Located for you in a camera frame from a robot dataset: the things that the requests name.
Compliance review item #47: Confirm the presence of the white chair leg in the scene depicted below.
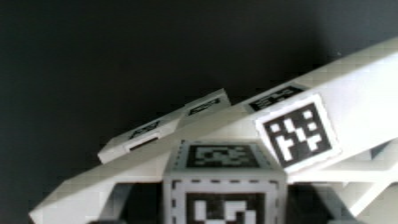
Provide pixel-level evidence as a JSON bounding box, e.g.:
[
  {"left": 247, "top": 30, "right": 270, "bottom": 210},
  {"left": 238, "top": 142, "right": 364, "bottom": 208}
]
[{"left": 97, "top": 89, "right": 231, "bottom": 163}]

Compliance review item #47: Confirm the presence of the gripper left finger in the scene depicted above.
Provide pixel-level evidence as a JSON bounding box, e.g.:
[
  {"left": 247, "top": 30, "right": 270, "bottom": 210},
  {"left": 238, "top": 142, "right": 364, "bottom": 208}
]
[{"left": 87, "top": 183, "right": 133, "bottom": 224}]

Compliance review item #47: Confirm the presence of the white chair back frame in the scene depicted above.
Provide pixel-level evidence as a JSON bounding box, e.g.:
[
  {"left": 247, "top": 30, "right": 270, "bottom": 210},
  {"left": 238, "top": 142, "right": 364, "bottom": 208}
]
[{"left": 30, "top": 38, "right": 398, "bottom": 224}]

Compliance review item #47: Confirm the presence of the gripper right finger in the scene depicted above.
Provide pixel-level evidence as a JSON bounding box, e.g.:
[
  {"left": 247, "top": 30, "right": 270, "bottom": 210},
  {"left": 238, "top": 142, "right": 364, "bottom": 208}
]
[{"left": 314, "top": 185, "right": 366, "bottom": 224}]

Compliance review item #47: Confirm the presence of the white tagged cube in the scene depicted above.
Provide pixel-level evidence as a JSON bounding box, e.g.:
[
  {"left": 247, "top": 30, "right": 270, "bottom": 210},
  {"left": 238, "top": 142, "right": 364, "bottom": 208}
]
[{"left": 163, "top": 141, "right": 287, "bottom": 224}]

